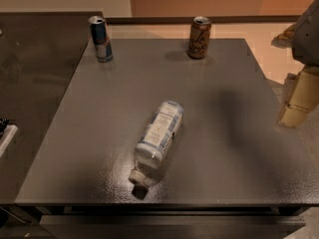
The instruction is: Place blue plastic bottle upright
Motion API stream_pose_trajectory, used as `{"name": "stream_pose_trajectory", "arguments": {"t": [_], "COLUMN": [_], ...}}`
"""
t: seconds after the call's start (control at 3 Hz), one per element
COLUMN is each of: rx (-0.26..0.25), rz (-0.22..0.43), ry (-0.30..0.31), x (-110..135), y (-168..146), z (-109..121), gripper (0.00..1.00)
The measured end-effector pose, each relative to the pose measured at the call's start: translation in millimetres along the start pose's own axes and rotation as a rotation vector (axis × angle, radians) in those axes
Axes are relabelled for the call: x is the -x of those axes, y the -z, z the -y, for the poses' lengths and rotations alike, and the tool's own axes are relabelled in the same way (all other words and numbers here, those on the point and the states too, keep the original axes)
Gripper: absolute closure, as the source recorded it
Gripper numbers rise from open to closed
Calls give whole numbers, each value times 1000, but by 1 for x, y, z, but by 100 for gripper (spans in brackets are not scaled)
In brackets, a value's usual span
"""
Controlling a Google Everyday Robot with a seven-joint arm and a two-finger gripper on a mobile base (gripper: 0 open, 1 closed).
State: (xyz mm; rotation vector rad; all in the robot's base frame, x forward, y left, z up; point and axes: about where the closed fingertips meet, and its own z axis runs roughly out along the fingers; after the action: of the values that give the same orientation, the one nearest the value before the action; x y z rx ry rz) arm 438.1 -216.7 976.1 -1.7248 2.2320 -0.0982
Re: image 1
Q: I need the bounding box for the white tray at left edge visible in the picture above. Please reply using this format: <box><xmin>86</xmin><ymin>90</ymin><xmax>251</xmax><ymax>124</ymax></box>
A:
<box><xmin>0</xmin><ymin>119</ymin><xmax>18</xmax><ymax>157</ymax></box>

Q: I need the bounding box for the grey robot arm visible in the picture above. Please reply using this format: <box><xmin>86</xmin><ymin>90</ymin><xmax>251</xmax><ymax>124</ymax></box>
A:
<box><xmin>271</xmin><ymin>0</ymin><xmax>319</xmax><ymax>127</ymax></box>

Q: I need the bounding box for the clear blue-labelled plastic bottle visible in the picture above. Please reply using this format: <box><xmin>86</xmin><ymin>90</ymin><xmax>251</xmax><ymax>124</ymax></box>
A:
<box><xmin>129</xmin><ymin>101</ymin><xmax>184</xmax><ymax>186</ymax></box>

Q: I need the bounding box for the brown orange soda can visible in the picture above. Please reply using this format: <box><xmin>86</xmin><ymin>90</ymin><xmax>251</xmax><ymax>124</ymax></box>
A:
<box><xmin>187</xmin><ymin>16</ymin><xmax>211</xmax><ymax>59</ymax></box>

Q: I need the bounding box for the blue silver energy drink can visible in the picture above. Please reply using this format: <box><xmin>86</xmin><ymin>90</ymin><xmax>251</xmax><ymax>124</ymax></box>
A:
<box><xmin>88</xmin><ymin>16</ymin><xmax>113</xmax><ymax>63</ymax></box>

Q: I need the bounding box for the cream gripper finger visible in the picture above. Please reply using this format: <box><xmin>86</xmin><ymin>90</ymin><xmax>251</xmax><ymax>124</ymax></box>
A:
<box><xmin>277</xmin><ymin>65</ymin><xmax>319</xmax><ymax>127</ymax></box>
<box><xmin>274</xmin><ymin>24</ymin><xmax>296</xmax><ymax>43</ymax></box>

